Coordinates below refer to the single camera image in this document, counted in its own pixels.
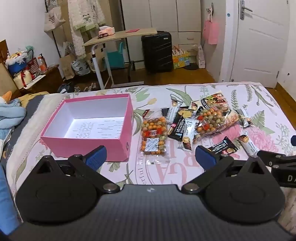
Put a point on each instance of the pink paper bag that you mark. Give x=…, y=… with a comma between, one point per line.
x=211, y=32

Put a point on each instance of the light blue blanket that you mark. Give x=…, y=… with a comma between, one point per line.
x=11, y=114

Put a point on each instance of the food print snack packet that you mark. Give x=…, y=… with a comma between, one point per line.
x=214, y=98

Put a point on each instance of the small red label packet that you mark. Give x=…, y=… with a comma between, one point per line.
x=145, y=113

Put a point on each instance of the wooden headboard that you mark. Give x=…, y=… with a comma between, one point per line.
x=5, y=76

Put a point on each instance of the rolling wooden desk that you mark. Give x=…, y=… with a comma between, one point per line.
x=120, y=34

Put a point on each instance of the pink tissue box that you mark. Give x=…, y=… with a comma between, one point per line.
x=106, y=30

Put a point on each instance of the small coated peanut bag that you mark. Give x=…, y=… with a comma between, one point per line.
x=153, y=136

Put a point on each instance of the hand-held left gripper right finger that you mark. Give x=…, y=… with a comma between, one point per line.
x=204, y=158

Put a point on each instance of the orange bottle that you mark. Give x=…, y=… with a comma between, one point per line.
x=42, y=64

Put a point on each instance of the white door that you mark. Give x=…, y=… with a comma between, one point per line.
x=261, y=41

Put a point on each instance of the small black gold packet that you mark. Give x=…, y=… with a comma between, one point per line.
x=194, y=107

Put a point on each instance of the blue cloth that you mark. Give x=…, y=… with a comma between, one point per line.
x=8, y=197

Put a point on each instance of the white fluffy garment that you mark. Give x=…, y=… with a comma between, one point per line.
x=79, y=14

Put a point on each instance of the black suitcase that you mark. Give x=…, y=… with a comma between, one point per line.
x=157, y=51

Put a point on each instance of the white wardrobe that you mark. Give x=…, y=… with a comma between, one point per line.
x=161, y=16

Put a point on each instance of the colourful gift bag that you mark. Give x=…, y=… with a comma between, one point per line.
x=181, y=59

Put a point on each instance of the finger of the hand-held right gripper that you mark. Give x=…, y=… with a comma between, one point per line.
x=293, y=140
x=268, y=156

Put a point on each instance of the patterned shopping bag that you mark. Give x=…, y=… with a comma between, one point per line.
x=80, y=67

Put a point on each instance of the pink cardboard box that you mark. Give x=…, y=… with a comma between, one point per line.
x=81, y=142

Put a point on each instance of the pair of slippers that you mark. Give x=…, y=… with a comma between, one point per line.
x=90, y=87

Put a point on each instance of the wooden nightstand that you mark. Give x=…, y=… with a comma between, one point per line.
x=49, y=78

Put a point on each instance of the small black sachet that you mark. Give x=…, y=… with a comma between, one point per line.
x=245, y=119
x=165, y=111

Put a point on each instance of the white paper sheet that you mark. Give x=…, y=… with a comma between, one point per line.
x=37, y=80

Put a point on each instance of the blue white gift basket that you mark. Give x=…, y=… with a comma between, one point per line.
x=16, y=61

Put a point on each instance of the beige tote bag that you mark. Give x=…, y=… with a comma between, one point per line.
x=53, y=19

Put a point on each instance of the large coated peanut bag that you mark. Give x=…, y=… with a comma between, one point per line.
x=210, y=122

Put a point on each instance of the long black biscuit packet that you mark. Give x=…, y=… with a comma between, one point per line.
x=179, y=125

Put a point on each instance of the brown paper bag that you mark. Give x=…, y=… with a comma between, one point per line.
x=67, y=67

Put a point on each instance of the goose plush toy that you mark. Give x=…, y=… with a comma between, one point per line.
x=6, y=97

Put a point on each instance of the black bag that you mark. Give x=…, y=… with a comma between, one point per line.
x=66, y=88

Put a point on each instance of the teal bag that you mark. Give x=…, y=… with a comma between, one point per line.
x=114, y=58

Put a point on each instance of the grey chocolate snack bar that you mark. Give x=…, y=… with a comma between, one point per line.
x=249, y=146
x=188, y=134
x=175, y=107

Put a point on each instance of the red booklet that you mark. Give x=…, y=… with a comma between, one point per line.
x=133, y=30

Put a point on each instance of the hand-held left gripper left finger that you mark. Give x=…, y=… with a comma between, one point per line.
x=97, y=157

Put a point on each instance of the cream box with red ribbon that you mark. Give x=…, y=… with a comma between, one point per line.
x=22, y=78

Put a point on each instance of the white paper bag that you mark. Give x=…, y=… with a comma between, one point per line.
x=201, y=58

